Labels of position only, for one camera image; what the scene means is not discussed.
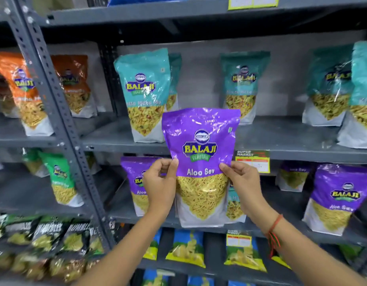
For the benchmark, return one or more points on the person's right hand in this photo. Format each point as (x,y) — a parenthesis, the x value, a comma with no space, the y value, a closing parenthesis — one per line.
(249,190)

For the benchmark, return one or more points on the person's left hand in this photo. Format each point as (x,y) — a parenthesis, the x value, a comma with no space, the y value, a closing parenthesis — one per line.
(159,193)

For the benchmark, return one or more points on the person's right thumb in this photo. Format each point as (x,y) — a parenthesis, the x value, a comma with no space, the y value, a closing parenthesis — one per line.
(228,171)

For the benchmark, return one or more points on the person's left thumb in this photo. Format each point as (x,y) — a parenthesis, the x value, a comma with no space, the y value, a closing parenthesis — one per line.
(173,171)

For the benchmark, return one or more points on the purple snack packet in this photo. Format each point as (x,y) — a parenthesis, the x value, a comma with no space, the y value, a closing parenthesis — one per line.
(338,199)
(201,136)
(293,175)
(133,187)

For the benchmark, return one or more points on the person's left forearm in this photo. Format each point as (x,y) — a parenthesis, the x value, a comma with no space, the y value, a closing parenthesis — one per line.
(124,253)

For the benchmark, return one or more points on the person's right forearm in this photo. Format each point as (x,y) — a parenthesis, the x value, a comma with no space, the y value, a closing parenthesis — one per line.
(305,256)

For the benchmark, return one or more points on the teal snack packet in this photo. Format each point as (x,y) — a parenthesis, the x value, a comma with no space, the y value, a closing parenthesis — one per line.
(234,205)
(329,86)
(174,80)
(362,95)
(143,95)
(244,83)

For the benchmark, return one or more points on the grey metal shelf rack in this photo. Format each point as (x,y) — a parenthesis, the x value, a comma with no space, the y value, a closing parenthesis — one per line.
(11,138)
(284,136)

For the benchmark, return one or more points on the red thread wristband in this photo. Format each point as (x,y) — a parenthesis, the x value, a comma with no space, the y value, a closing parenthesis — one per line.
(274,229)

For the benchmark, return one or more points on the blue yellow chips packet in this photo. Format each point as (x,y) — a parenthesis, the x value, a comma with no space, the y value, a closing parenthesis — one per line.
(155,278)
(246,256)
(186,247)
(153,247)

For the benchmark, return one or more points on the green snack packet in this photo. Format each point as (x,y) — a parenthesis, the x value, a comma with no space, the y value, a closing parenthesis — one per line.
(33,162)
(60,178)

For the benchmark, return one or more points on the row of black snack packets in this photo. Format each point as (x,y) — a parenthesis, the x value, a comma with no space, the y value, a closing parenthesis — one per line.
(46,232)

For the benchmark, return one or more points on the row of clear snack packets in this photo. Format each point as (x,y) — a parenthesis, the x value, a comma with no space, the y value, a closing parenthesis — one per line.
(37,266)

